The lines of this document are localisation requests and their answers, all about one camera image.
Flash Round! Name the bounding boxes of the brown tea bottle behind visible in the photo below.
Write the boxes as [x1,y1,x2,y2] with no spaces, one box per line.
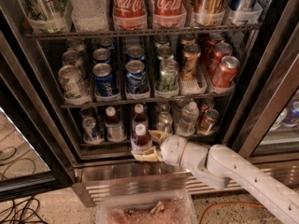
[132,104,149,129]

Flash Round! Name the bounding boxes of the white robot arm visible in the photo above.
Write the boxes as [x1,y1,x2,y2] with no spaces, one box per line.
[131,131,299,224]

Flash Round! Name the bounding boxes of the large Coca-Cola can left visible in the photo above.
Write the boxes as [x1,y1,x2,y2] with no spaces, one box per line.
[113,0,143,19]

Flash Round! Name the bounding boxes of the clear water bottle top shelf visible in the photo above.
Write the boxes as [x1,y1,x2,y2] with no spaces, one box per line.
[70,0,108,32]

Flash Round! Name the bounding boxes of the red coke can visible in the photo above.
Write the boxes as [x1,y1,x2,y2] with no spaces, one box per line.
[206,42,233,77]
[211,56,240,89]

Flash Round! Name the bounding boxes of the blue can behind right door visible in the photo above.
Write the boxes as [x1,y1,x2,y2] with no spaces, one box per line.
[282,101,299,128]

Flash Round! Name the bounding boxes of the brown tea bottle white cap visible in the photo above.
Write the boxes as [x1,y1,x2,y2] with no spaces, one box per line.
[130,123,152,153]

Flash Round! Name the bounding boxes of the white green can front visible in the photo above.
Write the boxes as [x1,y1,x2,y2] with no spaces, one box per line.
[58,65,89,100]

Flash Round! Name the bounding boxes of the large Coca-Cola can right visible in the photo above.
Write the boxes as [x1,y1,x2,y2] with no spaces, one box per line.
[149,0,185,17]

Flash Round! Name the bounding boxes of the blue pepsi can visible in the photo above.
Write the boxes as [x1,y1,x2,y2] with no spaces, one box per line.
[125,60,149,94]
[93,63,119,97]

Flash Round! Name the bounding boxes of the clear water bottle shelf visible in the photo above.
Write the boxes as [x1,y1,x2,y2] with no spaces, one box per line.
[70,0,108,32]
[176,102,199,137]

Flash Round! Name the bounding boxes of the steel fridge base grille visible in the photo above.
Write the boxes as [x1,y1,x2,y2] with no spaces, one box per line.
[73,151,299,207]

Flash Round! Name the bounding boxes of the brown tea bottle left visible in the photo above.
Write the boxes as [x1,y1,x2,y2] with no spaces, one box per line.
[105,106,126,142]

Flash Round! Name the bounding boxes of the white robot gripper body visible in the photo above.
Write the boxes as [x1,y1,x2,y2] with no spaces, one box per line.
[160,135,188,166]

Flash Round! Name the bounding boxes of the large coca-cola can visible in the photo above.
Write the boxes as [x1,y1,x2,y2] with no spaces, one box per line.
[149,0,185,17]
[113,0,143,19]

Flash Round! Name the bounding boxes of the open glass fridge door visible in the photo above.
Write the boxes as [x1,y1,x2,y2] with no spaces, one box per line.
[0,77,74,202]

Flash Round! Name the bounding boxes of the black cables on floor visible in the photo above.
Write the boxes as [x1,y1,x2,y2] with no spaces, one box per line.
[0,196,50,224]

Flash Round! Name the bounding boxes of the red Coke can middle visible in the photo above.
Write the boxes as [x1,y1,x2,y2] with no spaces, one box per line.
[206,42,233,77]

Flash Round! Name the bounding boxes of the copper can bottom shelf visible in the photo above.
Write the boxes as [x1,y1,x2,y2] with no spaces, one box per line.
[198,108,219,135]

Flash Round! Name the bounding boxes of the blue silver can bottom shelf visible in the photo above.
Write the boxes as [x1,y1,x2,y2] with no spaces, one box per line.
[82,117,104,145]

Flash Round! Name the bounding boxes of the gold black can front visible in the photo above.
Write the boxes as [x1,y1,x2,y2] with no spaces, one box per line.
[180,44,201,80]

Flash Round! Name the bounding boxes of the closed right fridge door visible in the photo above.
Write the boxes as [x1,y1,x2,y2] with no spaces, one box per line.
[232,24,299,163]

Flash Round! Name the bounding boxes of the red Coke can front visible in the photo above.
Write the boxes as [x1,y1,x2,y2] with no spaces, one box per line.
[211,56,240,89]

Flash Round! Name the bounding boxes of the orange extension cable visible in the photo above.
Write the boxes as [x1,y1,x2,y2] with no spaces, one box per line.
[198,201,265,224]

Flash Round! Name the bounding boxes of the clear water bottle bottom shelf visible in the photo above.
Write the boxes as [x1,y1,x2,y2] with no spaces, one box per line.
[176,102,199,137]

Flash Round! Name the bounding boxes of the blue Pepsi can front right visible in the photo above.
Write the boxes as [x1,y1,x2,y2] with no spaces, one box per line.
[125,60,149,94]

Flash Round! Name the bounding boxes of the green tall can top shelf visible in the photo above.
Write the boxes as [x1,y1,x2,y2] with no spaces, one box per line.
[25,0,67,21]

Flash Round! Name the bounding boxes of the clear plastic bin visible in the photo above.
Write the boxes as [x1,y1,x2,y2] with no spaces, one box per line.
[96,189,197,224]

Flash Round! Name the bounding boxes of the blue Pepsi can front left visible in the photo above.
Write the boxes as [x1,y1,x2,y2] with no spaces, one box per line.
[93,63,119,97]

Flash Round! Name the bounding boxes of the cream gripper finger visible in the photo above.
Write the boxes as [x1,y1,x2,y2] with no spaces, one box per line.
[149,130,169,145]
[131,147,163,162]

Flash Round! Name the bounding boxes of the blue Pepsi can second row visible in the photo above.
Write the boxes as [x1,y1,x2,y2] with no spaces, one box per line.
[93,49,112,63]

